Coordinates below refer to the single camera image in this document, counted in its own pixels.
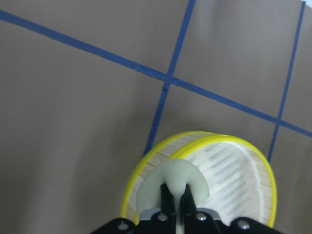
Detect white steamed bun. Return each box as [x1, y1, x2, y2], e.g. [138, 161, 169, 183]
[136, 159, 210, 234]

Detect centre yellow-rimmed bamboo steamer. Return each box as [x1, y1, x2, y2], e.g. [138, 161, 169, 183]
[121, 131, 277, 227]

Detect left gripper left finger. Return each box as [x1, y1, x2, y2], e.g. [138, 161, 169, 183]
[160, 184, 176, 216]

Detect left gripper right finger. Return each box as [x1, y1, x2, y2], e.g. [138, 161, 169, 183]
[180, 184, 196, 215]

